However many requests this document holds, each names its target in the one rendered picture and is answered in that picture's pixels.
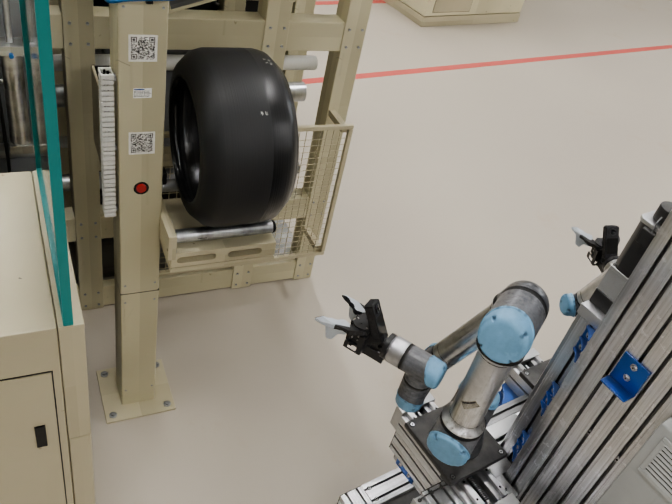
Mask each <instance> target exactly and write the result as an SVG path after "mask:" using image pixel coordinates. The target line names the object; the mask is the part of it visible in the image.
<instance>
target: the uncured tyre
mask: <svg viewBox="0 0 672 504"><path fill-rule="evenodd" d="M262 58H267V59H270V60H271V61H272V63H273V65H274V66H272V65H267V64H265V63H264V61H263V59H262ZM259 109H268V110H269V116H270V117H265V118H260V114H259ZM169 137H170V148H171V156H172V163H173V169H174V174H175V179H176V183H177V187H178V191H179V194H180V197H181V200H182V202H183V205H184V207H185V209H186V211H187V212H188V213H189V215H191V216H192V217H193V218H194V219H196V220H197V221H198V222H200V223H201V224H202V225H204V226H209V227H224V226H234V225H244V224H253V223H263V222H266V221H268V220H270V219H273V218H275V217H276V216H277V215H278V214H279V213H280V211H281V210H282V209H283V208H284V206H285V205H286V204H287V202H288V201H289V199H290V197H291V195H292V192H293V189H294V186H295V182H296V177H297V171H298V160H299V133H298V122H297V115H296V109H295V104H294V100H293V96H292V92H291V89H290V86H289V83H288V81H287V79H286V77H285V75H284V73H283V71H282V70H281V68H280V67H279V66H278V65H277V64H276V63H275V62H274V61H273V60H272V59H271V57H270V56H269V55H268V54H266V53H265V52H263V51H260V50H257V49H254V48H229V47H200V48H196V49H193V50H190V51H188V52H187V53H186V54H185V55H184V56H183V57H182V58H181V59H180V61H179V62H178V63H177V64H176V66H175V68H174V70H173V73H172V78H171V83H170V91H169Z"/></svg>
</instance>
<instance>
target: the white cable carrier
mask: <svg viewBox="0 0 672 504"><path fill-rule="evenodd" d="M98 72H99V73H98V77H99V79H98V82H99V84H98V87H99V89H98V90H99V118H100V143H101V144H100V147H101V179H102V208H103V212H104V216H105V217H116V211H117V210H118V205H117V204H116V196H115V195H116V192H115V191H116V188H115V186H116V179H115V178H116V175H115V150H117V144H116V143H115V137H114V136H115V132H114V131H115V128H114V126H115V122H114V121H115V117H114V116H115V113H114V81H116V75H115V73H113V72H112V69H111V67H98ZM101 72H103V73H101ZM109 72H110V73H109Z"/></svg>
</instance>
